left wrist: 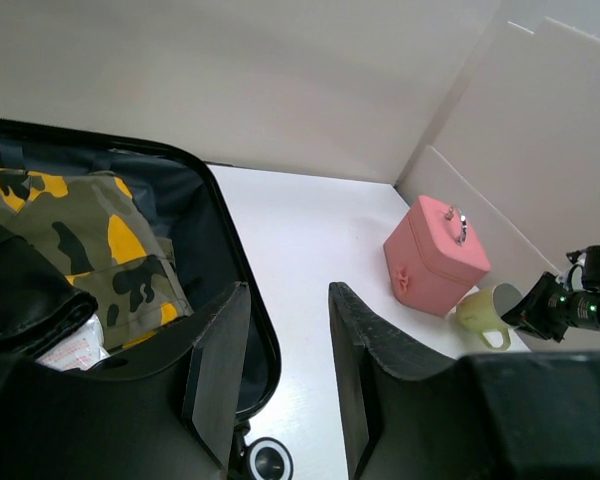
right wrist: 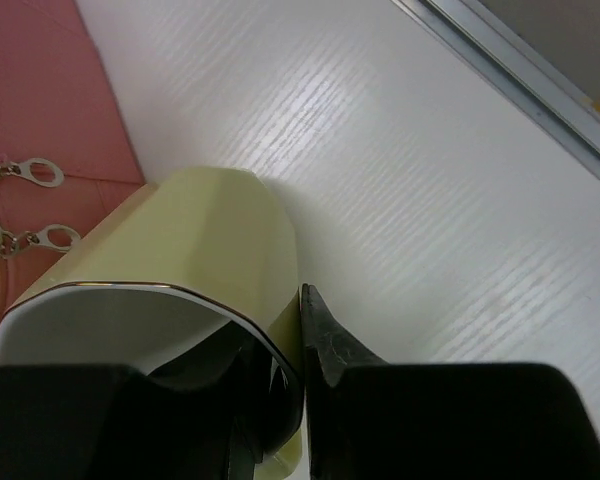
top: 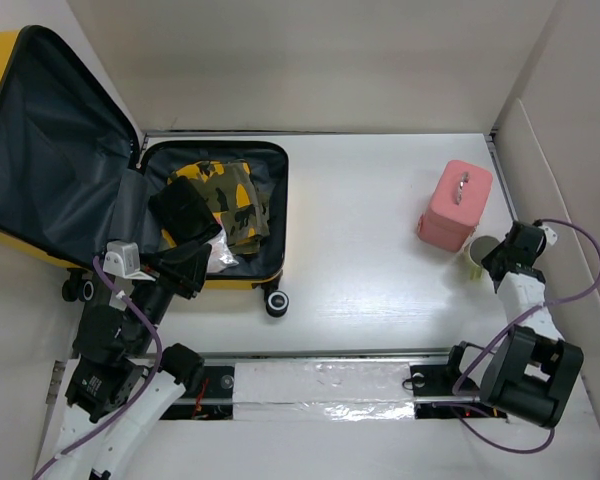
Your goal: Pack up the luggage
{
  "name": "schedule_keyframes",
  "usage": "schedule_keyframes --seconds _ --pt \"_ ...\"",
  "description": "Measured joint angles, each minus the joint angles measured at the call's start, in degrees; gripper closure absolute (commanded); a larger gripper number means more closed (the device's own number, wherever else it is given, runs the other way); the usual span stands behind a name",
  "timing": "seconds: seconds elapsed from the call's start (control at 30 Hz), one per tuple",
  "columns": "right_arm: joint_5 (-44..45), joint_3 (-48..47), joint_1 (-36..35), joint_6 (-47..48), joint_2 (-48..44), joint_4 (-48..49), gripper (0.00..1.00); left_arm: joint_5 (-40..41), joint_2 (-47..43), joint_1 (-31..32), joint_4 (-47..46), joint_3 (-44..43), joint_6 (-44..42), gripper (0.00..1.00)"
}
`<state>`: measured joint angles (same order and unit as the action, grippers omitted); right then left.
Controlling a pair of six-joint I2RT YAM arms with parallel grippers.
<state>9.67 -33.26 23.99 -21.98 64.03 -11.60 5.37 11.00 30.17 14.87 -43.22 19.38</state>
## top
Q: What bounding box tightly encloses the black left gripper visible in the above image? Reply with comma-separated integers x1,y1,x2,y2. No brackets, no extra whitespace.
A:
128,237,212,352

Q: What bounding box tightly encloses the clear packet with red print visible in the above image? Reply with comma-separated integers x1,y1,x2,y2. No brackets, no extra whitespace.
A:
207,229,239,274

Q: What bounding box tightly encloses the pale yellow mug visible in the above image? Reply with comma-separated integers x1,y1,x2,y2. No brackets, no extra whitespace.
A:
464,235,500,280

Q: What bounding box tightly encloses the black roll-up pouch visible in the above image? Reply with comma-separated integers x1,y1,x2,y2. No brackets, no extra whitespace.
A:
148,176,222,246

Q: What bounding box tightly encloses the pink vanity case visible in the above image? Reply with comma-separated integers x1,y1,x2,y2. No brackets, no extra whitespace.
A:
416,160,493,253

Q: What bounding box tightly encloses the camouflage garment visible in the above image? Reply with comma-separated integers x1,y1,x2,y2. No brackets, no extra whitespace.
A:
168,159,270,256

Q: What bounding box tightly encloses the yellow hard-shell suitcase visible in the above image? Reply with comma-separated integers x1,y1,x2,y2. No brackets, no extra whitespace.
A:
0,25,289,317

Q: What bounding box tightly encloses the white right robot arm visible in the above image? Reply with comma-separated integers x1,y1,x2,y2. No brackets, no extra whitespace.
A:
441,220,584,429

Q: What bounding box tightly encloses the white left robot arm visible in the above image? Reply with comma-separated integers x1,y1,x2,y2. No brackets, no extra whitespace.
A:
34,241,212,479

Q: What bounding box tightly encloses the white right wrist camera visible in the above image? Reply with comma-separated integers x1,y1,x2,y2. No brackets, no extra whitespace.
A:
533,220,559,248

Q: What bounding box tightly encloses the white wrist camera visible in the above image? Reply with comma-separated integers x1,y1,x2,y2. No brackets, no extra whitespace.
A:
103,240,154,281
533,220,559,248

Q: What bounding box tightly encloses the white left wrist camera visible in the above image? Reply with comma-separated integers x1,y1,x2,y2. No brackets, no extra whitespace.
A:
103,240,154,281

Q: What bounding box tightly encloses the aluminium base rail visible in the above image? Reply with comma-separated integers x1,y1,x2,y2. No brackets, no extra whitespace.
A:
139,347,531,409

